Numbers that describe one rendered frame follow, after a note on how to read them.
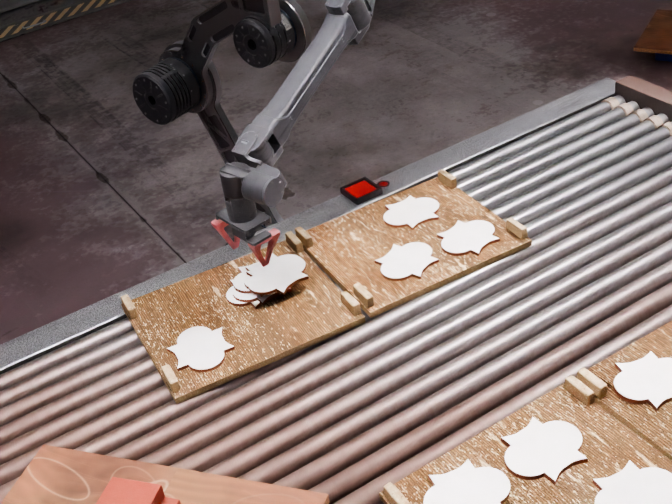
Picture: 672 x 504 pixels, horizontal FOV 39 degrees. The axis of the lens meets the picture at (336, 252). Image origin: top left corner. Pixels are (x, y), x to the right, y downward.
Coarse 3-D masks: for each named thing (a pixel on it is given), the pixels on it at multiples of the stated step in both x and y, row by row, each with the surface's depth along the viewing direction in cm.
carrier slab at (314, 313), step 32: (160, 288) 206; (192, 288) 205; (224, 288) 203; (320, 288) 199; (160, 320) 197; (192, 320) 196; (224, 320) 194; (256, 320) 193; (288, 320) 192; (320, 320) 191; (352, 320) 190; (160, 352) 188; (256, 352) 185; (288, 352) 185; (192, 384) 180
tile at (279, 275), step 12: (276, 264) 201; (288, 264) 201; (300, 264) 200; (252, 276) 199; (264, 276) 198; (276, 276) 198; (288, 276) 197; (300, 276) 197; (252, 288) 195; (264, 288) 195; (276, 288) 194; (288, 288) 195
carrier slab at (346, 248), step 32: (416, 192) 226; (448, 192) 224; (320, 224) 219; (352, 224) 218; (384, 224) 216; (448, 224) 213; (320, 256) 209; (352, 256) 208; (448, 256) 203; (480, 256) 202; (352, 288) 198; (384, 288) 197; (416, 288) 196
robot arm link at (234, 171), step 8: (224, 168) 180; (232, 168) 179; (240, 168) 178; (248, 168) 179; (224, 176) 178; (232, 176) 178; (240, 176) 177; (224, 184) 179; (232, 184) 178; (240, 184) 179; (224, 192) 181; (232, 192) 180; (240, 192) 180
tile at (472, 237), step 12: (456, 228) 210; (468, 228) 210; (480, 228) 209; (492, 228) 208; (444, 240) 207; (456, 240) 206; (468, 240) 206; (480, 240) 205; (492, 240) 205; (456, 252) 203; (468, 252) 203
